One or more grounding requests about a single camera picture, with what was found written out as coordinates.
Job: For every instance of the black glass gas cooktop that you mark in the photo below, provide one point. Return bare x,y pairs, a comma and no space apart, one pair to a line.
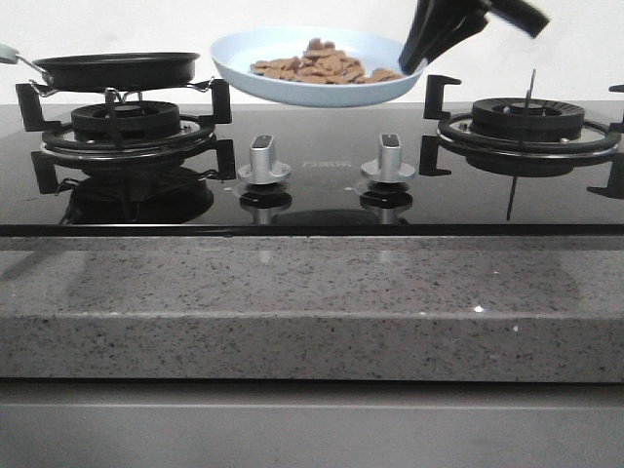
326,193

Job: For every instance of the right silver stove knob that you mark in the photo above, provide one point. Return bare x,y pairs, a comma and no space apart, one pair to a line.
388,166

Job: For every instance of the grey cabinet drawer front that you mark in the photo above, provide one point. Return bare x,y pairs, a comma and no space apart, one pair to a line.
254,424

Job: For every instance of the brown meat pieces pile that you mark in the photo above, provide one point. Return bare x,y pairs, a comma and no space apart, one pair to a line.
322,64

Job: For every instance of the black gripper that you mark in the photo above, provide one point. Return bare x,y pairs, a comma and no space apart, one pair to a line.
439,25

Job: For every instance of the black gas burner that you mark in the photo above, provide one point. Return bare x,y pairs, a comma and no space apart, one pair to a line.
513,118
135,120

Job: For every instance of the black pan support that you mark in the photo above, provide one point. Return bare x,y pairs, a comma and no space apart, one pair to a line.
598,143
126,159

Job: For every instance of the right black gas burner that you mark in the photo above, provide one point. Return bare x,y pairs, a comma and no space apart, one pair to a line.
513,118

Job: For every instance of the light blue plate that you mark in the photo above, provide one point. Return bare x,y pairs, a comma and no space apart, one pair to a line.
234,54

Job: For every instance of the left black gas burner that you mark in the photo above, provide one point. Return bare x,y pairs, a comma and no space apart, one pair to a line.
135,120

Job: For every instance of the left silver stove knob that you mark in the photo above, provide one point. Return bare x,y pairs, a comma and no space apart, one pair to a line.
264,168

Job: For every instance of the silver stove knob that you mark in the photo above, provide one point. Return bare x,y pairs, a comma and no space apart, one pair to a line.
264,168
388,166

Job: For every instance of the left black pan support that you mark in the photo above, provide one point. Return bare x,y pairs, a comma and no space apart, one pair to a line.
126,159

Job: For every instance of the black frying pan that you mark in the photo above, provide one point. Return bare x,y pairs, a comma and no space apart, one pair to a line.
125,72

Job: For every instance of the right black pan support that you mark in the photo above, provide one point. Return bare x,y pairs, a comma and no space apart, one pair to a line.
598,143

